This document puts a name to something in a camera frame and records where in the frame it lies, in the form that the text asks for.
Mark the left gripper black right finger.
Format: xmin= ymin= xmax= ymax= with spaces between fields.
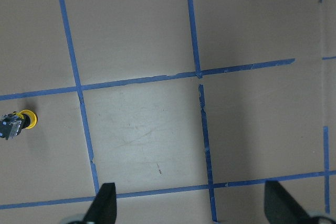
xmin=264 ymin=180 xmax=311 ymax=224

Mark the yellow push button switch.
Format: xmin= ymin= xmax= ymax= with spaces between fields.
xmin=1 ymin=110 xmax=38 ymax=140

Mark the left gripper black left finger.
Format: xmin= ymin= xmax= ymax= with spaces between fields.
xmin=83 ymin=183 xmax=117 ymax=224

